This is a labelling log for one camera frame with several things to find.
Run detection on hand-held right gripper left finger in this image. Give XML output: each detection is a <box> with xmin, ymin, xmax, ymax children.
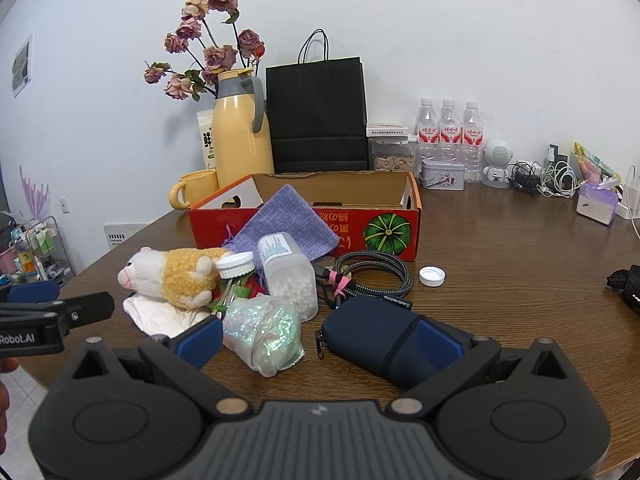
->
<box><xmin>65</xmin><ymin>316</ymin><xmax>253</xmax><ymax>421</ymax></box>

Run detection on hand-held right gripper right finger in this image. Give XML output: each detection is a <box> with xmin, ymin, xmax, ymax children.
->
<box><xmin>387</xmin><ymin>319</ymin><xmax>576</xmax><ymax>421</ymax></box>

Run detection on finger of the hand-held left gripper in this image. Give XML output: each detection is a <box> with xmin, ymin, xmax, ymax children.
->
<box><xmin>0</xmin><ymin>292</ymin><xmax>115</xmax><ymax>339</ymax></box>
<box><xmin>0</xmin><ymin>280</ymin><xmax>62</xmax><ymax>305</ymax></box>

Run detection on iridescent plastic bag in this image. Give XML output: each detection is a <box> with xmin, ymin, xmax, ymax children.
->
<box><xmin>222</xmin><ymin>294</ymin><xmax>305</xmax><ymax>378</ymax></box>

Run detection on white and yellow plush toy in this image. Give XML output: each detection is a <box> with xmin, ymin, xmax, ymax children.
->
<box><xmin>118</xmin><ymin>246</ymin><xmax>232</xmax><ymax>311</ymax></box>

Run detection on navy blue zipper pouch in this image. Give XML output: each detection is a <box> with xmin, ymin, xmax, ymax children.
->
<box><xmin>315</xmin><ymin>295</ymin><xmax>463</xmax><ymax>390</ymax></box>

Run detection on small white lidded jar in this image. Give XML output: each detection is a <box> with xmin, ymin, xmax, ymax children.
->
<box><xmin>216</xmin><ymin>252</ymin><xmax>256</xmax><ymax>281</ymax></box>

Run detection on black braided cable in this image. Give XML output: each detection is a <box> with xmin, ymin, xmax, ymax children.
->
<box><xmin>312</xmin><ymin>251</ymin><xmax>413</xmax><ymax>309</ymax></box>

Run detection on translucent bottle with white beads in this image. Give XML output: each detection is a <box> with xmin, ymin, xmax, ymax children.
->
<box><xmin>257</xmin><ymin>231</ymin><xmax>319</xmax><ymax>322</ymax></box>

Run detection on red cardboard box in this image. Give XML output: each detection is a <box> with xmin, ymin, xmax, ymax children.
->
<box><xmin>187</xmin><ymin>170</ymin><xmax>422</xmax><ymax>263</ymax></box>

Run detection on purple woven cloth pouch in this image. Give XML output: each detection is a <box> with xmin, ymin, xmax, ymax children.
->
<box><xmin>223</xmin><ymin>184</ymin><xmax>338</xmax><ymax>267</ymax></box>

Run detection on person's left hand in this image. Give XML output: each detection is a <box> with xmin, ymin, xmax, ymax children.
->
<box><xmin>0</xmin><ymin>357</ymin><xmax>21</xmax><ymax>441</ymax></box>

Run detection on metal storage cart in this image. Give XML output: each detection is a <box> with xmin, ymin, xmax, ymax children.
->
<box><xmin>0</xmin><ymin>210</ymin><xmax>76</xmax><ymax>286</ymax></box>

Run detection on yellow mug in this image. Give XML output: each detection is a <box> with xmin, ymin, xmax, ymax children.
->
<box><xmin>169</xmin><ymin>170</ymin><xmax>220</xmax><ymax>210</ymax></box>

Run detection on pale printed metal tin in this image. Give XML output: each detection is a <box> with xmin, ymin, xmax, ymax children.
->
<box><xmin>419</xmin><ymin>159</ymin><xmax>466</xmax><ymax>191</ymax></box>

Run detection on clear container with seeds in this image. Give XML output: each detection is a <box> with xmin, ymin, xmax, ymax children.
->
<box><xmin>369</xmin><ymin>135</ymin><xmax>417</xmax><ymax>172</ymax></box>

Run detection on black folded object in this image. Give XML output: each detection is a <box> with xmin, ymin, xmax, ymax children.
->
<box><xmin>606</xmin><ymin>266</ymin><xmax>640</xmax><ymax>317</ymax></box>

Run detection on yellow thermos jug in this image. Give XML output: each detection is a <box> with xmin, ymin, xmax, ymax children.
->
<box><xmin>211</xmin><ymin>68</ymin><xmax>275</xmax><ymax>191</ymax></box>

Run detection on white milk carton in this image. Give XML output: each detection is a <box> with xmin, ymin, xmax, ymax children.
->
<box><xmin>196</xmin><ymin>109</ymin><xmax>218</xmax><ymax>171</ymax></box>

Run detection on white robot-shaped speaker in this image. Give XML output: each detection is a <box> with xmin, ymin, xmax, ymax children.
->
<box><xmin>481</xmin><ymin>137</ymin><xmax>513</xmax><ymax>189</ymax></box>

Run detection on purple and white tissue pack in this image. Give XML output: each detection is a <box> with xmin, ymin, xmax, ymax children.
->
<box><xmin>576</xmin><ymin>181</ymin><xmax>621</xmax><ymax>226</ymax></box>

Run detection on flat white card box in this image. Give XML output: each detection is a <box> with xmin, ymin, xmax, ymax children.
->
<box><xmin>366</xmin><ymin>122</ymin><xmax>408</xmax><ymax>137</ymax></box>

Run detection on colourful snack bag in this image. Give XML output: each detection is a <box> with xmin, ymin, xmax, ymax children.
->
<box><xmin>573</xmin><ymin>142</ymin><xmax>621</xmax><ymax>186</ymax></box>

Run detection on black paper bag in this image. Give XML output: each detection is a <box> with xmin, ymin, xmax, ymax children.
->
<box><xmin>265</xmin><ymin>29</ymin><xmax>371</xmax><ymax>175</ymax></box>

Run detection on dried pink roses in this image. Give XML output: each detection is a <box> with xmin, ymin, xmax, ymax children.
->
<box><xmin>144</xmin><ymin>0</ymin><xmax>266</xmax><ymax>102</ymax></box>

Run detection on purple coral wall decal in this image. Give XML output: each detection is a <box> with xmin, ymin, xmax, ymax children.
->
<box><xmin>19</xmin><ymin>165</ymin><xmax>51</xmax><ymax>221</ymax></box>

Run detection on black tangled cables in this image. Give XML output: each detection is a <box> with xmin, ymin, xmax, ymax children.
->
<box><xmin>507</xmin><ymin>161</ymin><xmax>545</xmax><ymax>195</ymax></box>

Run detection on white tangled cables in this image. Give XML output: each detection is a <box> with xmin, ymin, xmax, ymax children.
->
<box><xmin>537</xmin><ymin>162</ymin><xmax>578</xmax><ymax>198</ymax></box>

